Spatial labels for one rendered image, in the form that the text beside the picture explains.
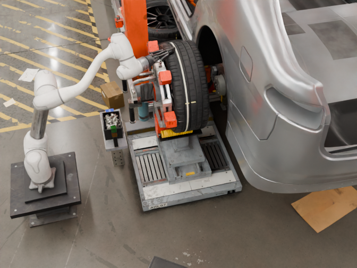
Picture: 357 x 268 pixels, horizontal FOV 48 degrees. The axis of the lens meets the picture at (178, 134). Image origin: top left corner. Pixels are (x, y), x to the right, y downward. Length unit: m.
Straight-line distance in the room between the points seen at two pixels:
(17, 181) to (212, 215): 1.53
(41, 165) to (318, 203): 2.18
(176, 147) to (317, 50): 1.34
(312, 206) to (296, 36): 1.35
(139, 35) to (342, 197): 2.09
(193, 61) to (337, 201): 1.70
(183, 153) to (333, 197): 1.29
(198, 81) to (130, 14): 0.73
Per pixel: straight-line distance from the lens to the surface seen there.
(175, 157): 3.36
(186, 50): 2.82
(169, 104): 2.73
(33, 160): 3.03
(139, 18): 3.07
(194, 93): 2.71
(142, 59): 2.65
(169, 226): 3.24
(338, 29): 3.51
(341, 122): 2.95
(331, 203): 3.57
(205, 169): 3.38
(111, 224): 3.29
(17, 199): 3.24
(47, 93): 2.67
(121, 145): 3.17
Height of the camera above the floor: 2.79
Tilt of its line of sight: 47 degrees down
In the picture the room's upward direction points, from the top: straight up
